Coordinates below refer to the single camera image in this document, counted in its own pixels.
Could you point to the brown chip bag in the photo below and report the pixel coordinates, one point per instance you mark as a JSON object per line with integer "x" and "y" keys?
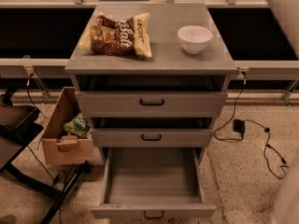
{"x": 118, "y": 38}

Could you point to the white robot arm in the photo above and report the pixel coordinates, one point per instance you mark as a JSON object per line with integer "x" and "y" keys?
{"x": 286, "y": 205}

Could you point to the grey drawer cabinet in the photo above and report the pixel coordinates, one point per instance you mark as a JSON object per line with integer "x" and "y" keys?
{"x": 170, "y": 68}

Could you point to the grey top drawer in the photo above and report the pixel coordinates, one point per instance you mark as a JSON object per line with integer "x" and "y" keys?
{"x": 151, "y": 104}

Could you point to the grey middle drawer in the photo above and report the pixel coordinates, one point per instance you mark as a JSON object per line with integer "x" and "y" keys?
{"x": 120, "y": 137}

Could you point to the green snack bag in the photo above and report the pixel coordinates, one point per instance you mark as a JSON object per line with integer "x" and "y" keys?
{"x": 78, "y": 126}

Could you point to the grey open bottom drawer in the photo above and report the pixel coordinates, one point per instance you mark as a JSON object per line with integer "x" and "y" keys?
{"x": 152, "y": 183}

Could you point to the white ceramic bowl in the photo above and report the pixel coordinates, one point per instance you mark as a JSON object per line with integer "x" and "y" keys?
{"x": 193, "y": 39}

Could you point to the black power adapter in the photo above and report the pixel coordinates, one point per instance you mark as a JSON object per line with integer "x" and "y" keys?
{"x": 239, "y": 126}

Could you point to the cardboard box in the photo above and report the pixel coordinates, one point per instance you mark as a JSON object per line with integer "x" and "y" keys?
{"x": 60, "y": 147}

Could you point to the black rolling stand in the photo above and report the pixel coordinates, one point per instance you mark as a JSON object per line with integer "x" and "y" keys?
{"x": 18, "y": 128}

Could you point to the grey wall rail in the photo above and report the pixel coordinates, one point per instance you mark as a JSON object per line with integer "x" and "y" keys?
{"x": 54, "y": 68}

